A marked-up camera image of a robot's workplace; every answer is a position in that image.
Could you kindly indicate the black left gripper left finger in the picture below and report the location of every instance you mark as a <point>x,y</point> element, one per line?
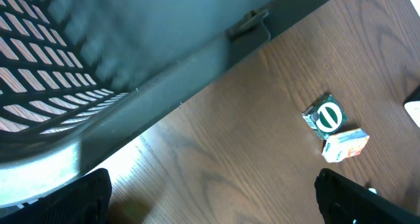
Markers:
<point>85,200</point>

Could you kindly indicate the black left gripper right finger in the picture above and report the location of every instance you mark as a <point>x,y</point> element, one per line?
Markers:
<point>341,200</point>

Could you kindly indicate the orange tissue pack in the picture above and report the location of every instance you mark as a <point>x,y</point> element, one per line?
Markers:
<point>344,145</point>

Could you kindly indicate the round clear packaged item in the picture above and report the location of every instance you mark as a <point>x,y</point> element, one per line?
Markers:
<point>325,116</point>

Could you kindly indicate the dark grey plastic basket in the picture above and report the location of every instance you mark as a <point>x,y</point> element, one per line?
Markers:
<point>80,78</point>

